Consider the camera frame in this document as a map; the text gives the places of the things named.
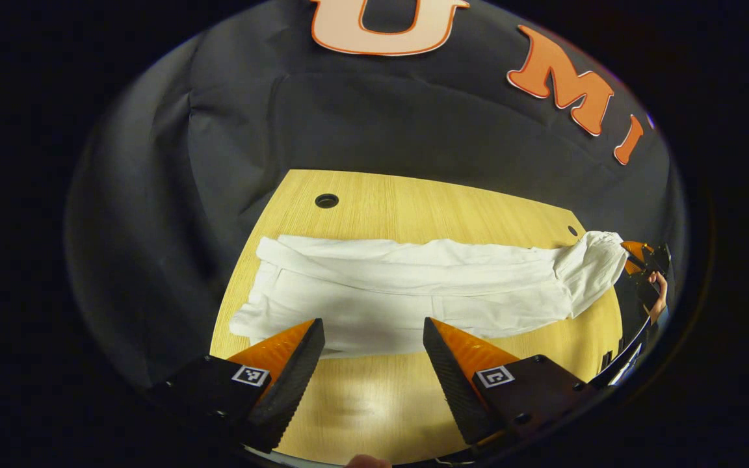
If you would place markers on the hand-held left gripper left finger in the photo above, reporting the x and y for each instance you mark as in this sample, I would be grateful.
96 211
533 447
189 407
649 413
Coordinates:
287 383

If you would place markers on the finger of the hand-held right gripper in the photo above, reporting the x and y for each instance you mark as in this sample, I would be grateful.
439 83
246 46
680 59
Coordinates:
636 253

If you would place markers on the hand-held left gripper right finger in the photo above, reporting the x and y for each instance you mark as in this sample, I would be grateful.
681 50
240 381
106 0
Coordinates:
456 383

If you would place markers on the white jeans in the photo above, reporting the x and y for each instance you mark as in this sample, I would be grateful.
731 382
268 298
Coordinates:
400 286

